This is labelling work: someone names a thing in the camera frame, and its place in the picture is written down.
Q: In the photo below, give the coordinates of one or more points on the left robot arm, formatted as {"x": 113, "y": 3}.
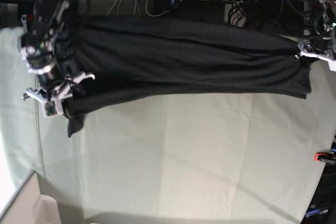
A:
{"x": 321, "y": 43}

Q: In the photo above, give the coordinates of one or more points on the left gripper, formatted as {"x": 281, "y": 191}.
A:
{"x": 307, "y": 50}

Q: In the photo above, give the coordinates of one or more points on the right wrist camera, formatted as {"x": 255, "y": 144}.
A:
{"x": 52, "y": 109}

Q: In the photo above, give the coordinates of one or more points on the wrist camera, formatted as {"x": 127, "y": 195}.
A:
{"x": 332, "y": 65}
{"x": 52, "y": 109}

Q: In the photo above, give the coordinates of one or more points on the green table cloth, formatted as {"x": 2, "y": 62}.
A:
{"x": 206, "y": 158}

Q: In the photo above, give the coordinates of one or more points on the red clamp right edge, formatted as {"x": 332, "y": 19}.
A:
{"x": 325, "y": 157}

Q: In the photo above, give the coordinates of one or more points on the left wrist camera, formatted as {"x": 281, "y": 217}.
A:
{"x": 332, "y": 65}

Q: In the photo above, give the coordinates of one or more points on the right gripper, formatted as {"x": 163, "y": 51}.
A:
{"x": 60, "y": 92}

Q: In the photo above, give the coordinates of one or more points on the black t-shirt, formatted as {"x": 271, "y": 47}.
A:
{"x": 134, "y": 57}

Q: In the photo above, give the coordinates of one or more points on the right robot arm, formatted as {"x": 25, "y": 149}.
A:
{"x": 47, "y": 52}

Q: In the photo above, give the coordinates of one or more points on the red clamp top left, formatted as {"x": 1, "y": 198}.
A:
{"x": 25, "y": 21}

